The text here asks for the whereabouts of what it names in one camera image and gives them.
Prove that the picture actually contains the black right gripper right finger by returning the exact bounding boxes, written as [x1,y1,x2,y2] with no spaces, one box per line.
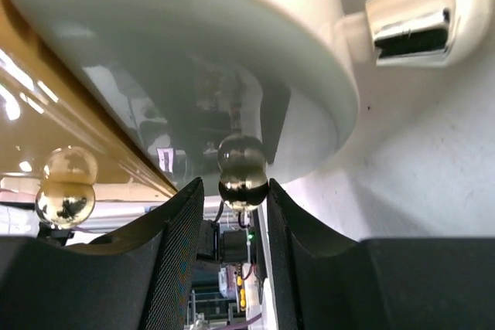
[267,180,494,329]

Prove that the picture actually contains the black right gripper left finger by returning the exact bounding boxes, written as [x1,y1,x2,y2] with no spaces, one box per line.
[1,179,204,329]

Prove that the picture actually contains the yellow drawer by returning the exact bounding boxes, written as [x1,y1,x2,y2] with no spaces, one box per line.
[1,0,176,225]

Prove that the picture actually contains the cream round drawer cabinet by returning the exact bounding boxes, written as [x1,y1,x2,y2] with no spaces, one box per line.
[267,0,494,67]

